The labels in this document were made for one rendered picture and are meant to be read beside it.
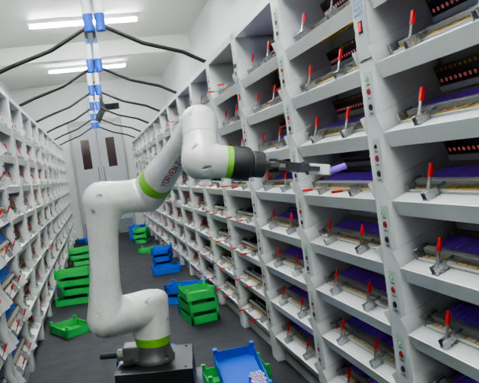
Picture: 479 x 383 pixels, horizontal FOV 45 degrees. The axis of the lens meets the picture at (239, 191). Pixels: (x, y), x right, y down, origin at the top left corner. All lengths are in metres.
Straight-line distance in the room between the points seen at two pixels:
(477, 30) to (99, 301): 1.38
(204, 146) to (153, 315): 0.73
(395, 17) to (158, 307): 1.21
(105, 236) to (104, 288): 0.17
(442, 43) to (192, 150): 0.68
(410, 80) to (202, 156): 0.61
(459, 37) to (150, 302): 1.30
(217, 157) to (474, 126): 0.66
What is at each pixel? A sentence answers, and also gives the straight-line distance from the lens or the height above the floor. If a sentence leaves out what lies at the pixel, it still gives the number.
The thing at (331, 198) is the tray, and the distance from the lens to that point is 2.03.
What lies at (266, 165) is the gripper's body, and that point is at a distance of 1.64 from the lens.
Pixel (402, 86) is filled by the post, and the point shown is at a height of 1.19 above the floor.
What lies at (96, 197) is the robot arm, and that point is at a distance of 1.91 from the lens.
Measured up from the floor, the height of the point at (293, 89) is 1.30.
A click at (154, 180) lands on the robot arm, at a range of 1.88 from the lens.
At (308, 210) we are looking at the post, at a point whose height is 0.82.
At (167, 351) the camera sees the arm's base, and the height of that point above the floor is 0.42.
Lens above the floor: 1.05
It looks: 3 degrees down
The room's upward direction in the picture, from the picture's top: 8 degrees counter-clockwise
